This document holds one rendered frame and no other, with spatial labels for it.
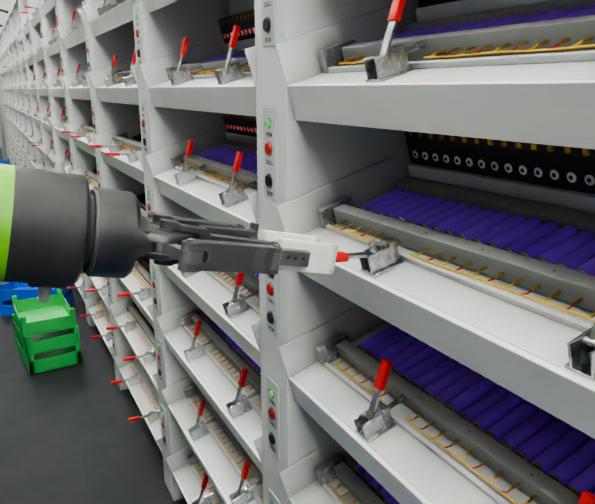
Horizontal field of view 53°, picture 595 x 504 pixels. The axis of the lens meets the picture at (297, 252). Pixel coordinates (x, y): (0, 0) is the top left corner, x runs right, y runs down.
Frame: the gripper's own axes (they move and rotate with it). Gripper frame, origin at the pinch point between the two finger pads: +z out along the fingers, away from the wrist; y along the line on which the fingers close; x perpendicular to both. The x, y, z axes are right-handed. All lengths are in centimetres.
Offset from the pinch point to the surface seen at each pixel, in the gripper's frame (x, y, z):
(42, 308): -81, -216, 1
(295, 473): -37.4, -17.5, 16.9
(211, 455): -61, -60, 22
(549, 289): 2.7, 18.1, 14.7
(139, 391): -81, -135, 26
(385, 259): 0.3, 0.7, 10.4
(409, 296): -1.7, 7.5, 9.1
